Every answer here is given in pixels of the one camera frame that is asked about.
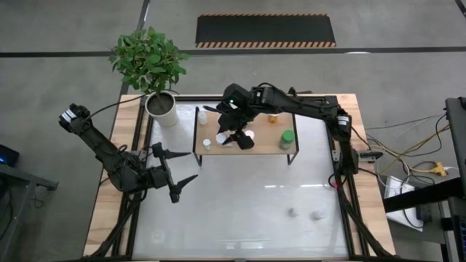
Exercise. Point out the black desk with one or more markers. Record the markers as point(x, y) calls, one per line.
point(418, 196)

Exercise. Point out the wide white pill bottle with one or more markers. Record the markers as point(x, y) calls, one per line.
point(220, 138)

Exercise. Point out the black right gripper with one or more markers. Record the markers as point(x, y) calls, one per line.
point(238, 105)

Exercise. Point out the black table clamp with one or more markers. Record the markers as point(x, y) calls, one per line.
point(369, 155)

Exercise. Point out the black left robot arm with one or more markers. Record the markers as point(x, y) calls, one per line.
point(98, 145)

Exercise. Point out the amber pill vial white cap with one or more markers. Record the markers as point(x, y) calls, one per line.
point(272, 118)

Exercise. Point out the green capped supplement bottle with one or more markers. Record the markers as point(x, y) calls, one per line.
point(287, 137)

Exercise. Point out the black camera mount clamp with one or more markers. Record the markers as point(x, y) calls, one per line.
point(292, 91)

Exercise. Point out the teal transparent vial white cap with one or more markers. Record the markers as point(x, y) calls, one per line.
point(202, 117)

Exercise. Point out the dark grey side table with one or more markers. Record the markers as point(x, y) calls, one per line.
point(29, 178)

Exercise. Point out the small white pill bottle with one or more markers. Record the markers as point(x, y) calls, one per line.
point(207, 144)

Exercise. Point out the yellow power splitter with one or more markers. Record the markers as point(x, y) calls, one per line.
point(438, 169)

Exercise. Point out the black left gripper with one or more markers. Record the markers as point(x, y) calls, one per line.
point(156, 176)

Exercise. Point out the black hazard striped floor mat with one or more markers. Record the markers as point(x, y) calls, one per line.
point(265, 31)

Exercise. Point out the white plant pot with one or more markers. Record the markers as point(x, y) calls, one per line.
point(164, 118)

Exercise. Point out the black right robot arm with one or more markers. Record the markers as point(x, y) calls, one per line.
point(302, 105)

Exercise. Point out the black aluminium table frame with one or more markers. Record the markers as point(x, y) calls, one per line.
point(196, 97)

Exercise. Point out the black device blue light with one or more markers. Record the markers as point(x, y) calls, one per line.
point(9, 154)

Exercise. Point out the green leafy plant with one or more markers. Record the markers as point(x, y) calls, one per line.
point(145, 58)

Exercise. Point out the white paper box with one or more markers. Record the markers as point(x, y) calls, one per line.
point(394, 187)

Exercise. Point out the wooden shelf black metal frame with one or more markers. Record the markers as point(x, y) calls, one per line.
point(265, 143)

